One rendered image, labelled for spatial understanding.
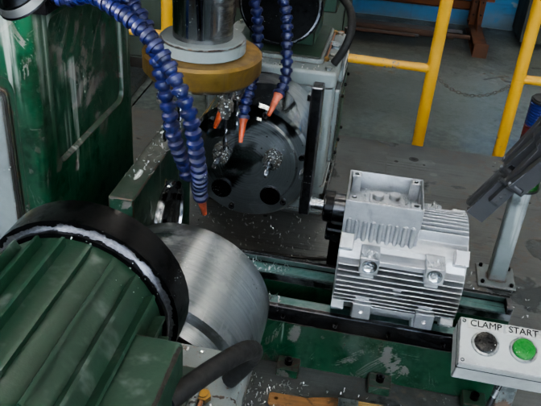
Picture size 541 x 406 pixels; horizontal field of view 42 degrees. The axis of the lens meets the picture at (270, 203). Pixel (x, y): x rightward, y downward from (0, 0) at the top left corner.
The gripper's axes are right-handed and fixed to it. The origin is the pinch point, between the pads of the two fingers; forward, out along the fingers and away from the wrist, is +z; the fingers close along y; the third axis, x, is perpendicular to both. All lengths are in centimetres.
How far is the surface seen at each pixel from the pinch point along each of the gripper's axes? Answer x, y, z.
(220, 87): -40.9, 1.6, 10.2
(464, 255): 4.0, 0.5, 10.0
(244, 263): -24.9, 17.3, 21.9
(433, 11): 71, -505, 88
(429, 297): 4.2, 3.1, 18.1
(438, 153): 21, -93, 33
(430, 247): 0.1, -1.3, 13.1
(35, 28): -65, 10, 15
